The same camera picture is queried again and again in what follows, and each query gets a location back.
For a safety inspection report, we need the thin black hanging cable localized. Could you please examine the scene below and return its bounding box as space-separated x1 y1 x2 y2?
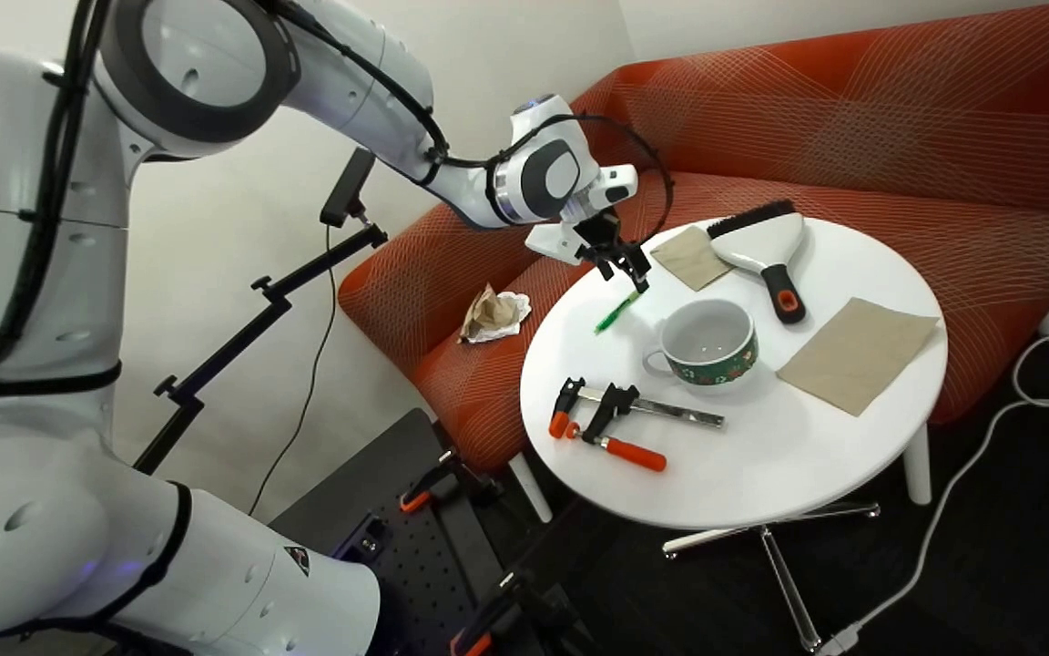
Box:
242 222 346 520

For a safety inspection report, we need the scraper with black orange handle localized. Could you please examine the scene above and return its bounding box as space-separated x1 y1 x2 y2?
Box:
707 195 812 329

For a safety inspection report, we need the chrome table base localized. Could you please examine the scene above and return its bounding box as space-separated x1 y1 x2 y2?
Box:
659 500 884 656

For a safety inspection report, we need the large tan sandpaper sheet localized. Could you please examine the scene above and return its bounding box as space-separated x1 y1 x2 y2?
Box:
772 296 942 419

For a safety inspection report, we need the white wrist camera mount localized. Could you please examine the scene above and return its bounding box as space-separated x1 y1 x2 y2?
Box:
522 217 591 267

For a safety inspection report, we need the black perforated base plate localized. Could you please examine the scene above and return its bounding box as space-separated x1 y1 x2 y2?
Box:
266 406 599 656

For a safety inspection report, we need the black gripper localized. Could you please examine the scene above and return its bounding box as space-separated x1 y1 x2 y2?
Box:
568 209 656 290

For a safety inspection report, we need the green pen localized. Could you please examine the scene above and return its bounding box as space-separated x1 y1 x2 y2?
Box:
592 283 649 339

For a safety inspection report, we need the black cable bundle on arm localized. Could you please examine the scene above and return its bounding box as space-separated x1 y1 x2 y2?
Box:
0 0 117 406

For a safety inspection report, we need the white sofa leg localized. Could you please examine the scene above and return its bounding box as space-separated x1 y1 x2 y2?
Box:
507 449 558 527
899 421 936 505

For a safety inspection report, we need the white cable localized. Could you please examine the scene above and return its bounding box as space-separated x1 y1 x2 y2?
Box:
812 316 1049 656

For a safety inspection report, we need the crumpled beige paper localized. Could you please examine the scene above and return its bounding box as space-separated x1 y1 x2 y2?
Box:
455 279 534 350

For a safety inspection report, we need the orange patterned sofa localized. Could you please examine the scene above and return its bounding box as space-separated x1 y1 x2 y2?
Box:
336 0 1049 477

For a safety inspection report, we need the white mug with green print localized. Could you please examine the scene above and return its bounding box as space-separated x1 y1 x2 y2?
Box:
642 296 761 393

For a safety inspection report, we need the orange black base clamp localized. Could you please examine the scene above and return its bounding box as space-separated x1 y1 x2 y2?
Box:
446 568 591 656
392 449 491 520

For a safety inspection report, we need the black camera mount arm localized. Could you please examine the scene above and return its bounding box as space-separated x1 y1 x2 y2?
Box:
130 144 391 477

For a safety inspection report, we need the small tan sandpaper sheet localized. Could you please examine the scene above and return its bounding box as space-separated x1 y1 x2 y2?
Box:
649 222 737 296

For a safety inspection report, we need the orange black bar clamp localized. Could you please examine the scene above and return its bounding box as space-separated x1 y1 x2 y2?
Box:
546 375 727 477

